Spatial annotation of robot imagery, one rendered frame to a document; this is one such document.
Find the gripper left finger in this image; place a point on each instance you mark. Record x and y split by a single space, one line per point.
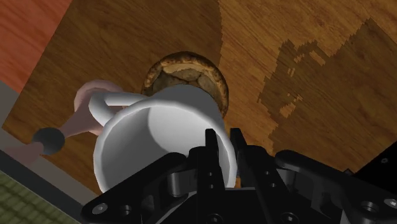
207 167

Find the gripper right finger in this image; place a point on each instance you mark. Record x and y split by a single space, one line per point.
313 173

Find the white mug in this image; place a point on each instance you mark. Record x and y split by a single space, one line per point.
139 139

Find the brown speckled bowl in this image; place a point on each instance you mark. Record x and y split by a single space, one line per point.
186 63

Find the pink utensil with black knob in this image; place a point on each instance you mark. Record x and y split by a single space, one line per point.
83 121

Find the wooden table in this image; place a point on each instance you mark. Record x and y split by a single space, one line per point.
124 31

